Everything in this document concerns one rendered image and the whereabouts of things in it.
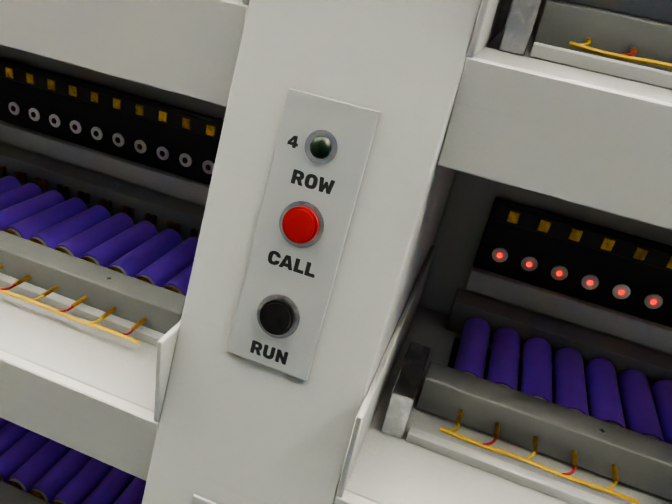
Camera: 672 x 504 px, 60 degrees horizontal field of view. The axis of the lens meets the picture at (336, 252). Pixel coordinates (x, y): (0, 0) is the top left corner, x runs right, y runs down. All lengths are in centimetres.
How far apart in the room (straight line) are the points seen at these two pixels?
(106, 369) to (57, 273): 7
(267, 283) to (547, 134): 13
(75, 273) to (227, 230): 14
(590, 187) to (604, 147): 2
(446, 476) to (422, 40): 21
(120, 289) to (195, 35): 16
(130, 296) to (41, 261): 6
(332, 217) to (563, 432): 17
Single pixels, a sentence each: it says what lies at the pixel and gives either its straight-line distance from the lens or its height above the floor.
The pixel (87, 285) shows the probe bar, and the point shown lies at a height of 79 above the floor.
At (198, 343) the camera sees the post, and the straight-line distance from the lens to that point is 28.
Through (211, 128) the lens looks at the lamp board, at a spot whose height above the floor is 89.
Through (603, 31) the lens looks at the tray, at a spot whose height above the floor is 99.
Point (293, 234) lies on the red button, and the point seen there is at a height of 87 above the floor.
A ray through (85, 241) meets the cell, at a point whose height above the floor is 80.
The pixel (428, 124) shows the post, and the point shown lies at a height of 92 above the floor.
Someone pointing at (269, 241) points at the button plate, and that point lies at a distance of 26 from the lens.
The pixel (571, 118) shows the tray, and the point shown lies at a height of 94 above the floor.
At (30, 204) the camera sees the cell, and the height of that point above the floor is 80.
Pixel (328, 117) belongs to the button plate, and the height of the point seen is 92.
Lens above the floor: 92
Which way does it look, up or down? 12 degrees down
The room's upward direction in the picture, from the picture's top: 15 degrees clockwise
